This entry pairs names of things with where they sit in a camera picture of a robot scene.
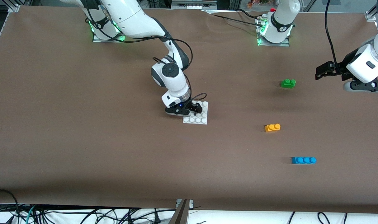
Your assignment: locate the aluminium frame profile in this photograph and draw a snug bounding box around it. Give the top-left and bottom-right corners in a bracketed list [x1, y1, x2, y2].
[365, 0, 378, 21]

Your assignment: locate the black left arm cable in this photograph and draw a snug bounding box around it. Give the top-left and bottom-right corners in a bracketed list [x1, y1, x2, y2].
[325, 0, 348, 75]

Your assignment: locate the black tabletop cable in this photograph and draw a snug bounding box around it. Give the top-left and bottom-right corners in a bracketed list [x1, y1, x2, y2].
[237, 9, 262, 21]
[206, 12, 264, 25]

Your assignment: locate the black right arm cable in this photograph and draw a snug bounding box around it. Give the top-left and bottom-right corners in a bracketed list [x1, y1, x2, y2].
[83, 0, 208, 105]

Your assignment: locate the teal floor cable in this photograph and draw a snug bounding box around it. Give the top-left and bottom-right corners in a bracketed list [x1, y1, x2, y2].
[25, 204, 37, 224]

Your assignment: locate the grey metal rack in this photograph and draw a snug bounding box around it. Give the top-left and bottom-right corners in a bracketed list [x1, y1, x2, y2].
[172, 0, 218, 10]

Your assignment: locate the white studded base plate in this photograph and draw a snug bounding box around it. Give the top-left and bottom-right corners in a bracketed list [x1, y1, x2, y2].
[183, 100, 209, 125]

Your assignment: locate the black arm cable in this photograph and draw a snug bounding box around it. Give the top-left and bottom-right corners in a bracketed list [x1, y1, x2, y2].
[325, 0, 348, 75]
[83, 0, 208, 105]

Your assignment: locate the blue three-stud block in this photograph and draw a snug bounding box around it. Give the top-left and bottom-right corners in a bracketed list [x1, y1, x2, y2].
[291, 156, 317, 165]

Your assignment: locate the brown table cover sheet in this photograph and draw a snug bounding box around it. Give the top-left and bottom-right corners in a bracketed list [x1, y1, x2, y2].
[0, 6, 378, 215]

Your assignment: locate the brown slanted post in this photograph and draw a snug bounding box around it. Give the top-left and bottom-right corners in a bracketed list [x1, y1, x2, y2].
[169, 199, 190, 224]

